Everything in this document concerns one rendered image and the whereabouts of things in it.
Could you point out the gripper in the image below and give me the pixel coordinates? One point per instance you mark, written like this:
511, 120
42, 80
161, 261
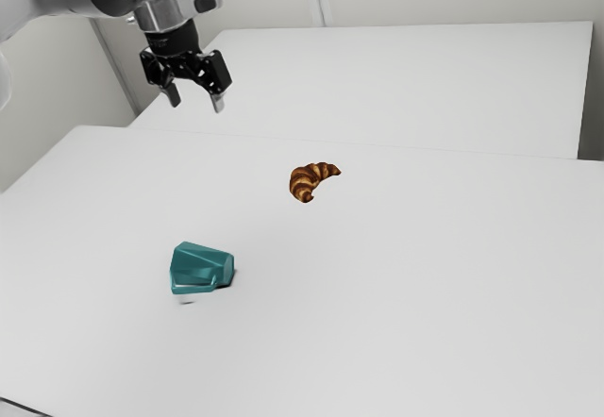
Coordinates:
175, 42

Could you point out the teal faceted mug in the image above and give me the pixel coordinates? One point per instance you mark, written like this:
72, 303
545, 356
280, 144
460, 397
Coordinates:
200, 267

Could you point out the brown striped croissant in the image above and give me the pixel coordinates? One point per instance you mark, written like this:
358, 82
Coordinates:
309, 178

